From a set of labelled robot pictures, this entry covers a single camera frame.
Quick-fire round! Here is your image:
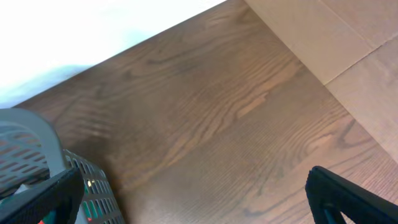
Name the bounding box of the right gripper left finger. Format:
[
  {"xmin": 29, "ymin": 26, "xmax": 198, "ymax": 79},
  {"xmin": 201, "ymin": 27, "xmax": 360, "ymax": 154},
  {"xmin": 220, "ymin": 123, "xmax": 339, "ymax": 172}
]
[{"xmin": 1, "ymin": 168, "xmax": 84, "ymax": 224}]

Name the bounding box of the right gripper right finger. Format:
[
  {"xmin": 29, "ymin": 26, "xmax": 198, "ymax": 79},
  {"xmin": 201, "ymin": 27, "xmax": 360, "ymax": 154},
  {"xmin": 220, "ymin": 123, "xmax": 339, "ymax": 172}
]
[{"xmin": 305, "ymin": 166, "xmax": 397, "ymax": 224}]

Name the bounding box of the grey plastic basket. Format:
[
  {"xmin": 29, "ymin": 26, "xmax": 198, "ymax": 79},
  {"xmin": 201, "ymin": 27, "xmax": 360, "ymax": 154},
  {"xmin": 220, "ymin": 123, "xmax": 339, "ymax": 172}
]
[{"xmin": 1, "ymin": 108, "xmax": 124, "ymax": 224}]

